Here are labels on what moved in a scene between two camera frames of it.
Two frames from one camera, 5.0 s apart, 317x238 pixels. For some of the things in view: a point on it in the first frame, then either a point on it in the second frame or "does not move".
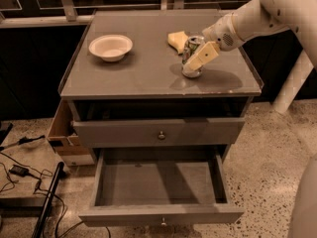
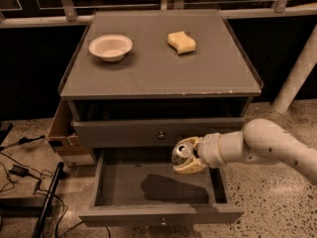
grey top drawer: (158, 132) does not move
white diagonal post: (293, 83) does not move
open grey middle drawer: (164, 186) does not move
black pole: (49, 201) does not move
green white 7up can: (193, 44) -> (183, 152)
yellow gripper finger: (208, 53) -> (190, 168)
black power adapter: (20, 171) does not move
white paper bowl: (111, 47) does not move
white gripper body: (220, 34) -> (209, 150)
